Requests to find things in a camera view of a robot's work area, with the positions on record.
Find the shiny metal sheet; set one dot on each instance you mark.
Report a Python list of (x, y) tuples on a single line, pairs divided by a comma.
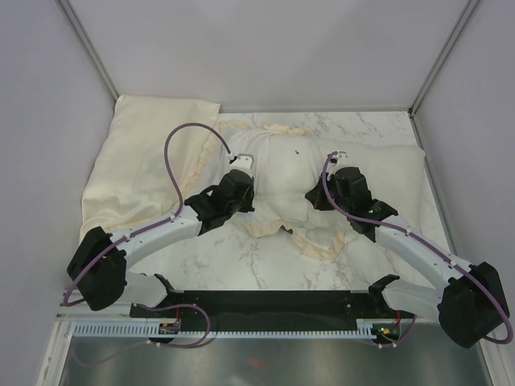
[(425, 358)]

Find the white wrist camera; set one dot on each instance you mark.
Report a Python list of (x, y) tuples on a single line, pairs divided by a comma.
[(338, 158), (241, 161)]

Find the aluminium frame rail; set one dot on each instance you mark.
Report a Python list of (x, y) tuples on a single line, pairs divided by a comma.
[(68, 301)]

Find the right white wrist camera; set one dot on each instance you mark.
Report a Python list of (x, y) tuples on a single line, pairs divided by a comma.
[(338, 158)]

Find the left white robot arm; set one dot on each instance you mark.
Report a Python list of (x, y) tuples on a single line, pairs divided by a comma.
[(100, 267)]

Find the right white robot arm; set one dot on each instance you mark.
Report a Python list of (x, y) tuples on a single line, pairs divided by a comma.
[(383, 225)]

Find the left aluminium corner post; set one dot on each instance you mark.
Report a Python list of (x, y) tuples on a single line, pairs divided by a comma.
[(82, 37)]

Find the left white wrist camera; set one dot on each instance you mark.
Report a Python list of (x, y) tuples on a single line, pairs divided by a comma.
[(241, 161)]

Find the white slotted cable duct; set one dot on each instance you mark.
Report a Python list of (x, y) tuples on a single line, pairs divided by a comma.
[(362, 330)]

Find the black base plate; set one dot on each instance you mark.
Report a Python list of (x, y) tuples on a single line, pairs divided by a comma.
[(283, 310)]

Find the aluminium corner post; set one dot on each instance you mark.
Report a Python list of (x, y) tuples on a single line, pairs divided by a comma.
[(451, 42), (82, 37)]

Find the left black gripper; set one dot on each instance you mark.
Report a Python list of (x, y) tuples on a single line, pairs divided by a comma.
[(246, 207)]

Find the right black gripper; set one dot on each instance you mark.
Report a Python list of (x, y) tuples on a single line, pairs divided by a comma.
[(317, 196)]

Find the white ruffled pillowcase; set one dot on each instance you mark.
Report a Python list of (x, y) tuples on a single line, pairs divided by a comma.
[(287, 164)]

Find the cream yellow pillow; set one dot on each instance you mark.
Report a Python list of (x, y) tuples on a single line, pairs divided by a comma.
[(157, 147)]

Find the white pillow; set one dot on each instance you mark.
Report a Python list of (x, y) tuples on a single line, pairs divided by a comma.
[(394, 174)]

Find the right aluminium corner post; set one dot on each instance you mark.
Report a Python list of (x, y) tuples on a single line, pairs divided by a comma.
[(451, 42)]

